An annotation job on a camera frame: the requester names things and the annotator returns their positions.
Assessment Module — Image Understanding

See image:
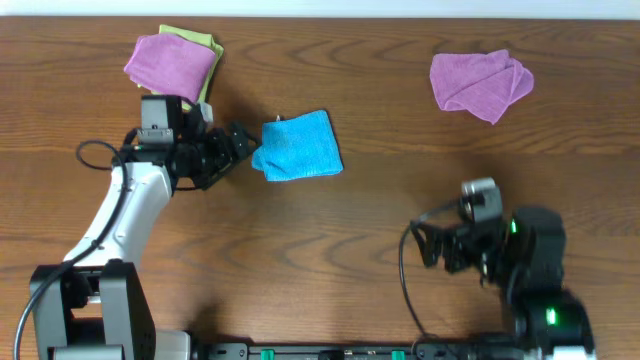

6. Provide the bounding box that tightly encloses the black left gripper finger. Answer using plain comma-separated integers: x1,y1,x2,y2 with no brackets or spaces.
230,122,261,160
197,161,238,191

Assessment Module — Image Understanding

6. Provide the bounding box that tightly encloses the blue microfiber cloth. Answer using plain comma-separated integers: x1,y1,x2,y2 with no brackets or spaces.
251,110,344,182

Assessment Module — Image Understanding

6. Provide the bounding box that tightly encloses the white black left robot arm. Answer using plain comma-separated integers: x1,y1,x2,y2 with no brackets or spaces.
13,95,260,359

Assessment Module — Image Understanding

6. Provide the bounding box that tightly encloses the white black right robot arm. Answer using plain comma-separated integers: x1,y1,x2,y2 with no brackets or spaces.
403,198,596,359

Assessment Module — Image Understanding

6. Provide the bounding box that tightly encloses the folded purple cloth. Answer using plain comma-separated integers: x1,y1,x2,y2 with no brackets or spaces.
123,32,217,104

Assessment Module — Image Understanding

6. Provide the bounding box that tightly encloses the green folded cloth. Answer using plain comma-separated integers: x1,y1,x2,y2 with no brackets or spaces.
137,23,225,112

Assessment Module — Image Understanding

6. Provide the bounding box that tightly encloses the crumpled purple cloth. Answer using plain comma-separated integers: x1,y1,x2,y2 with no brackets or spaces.
429,49,535,125

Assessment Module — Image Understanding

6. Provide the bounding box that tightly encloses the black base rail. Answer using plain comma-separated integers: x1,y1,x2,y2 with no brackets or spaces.
190,340,526,360

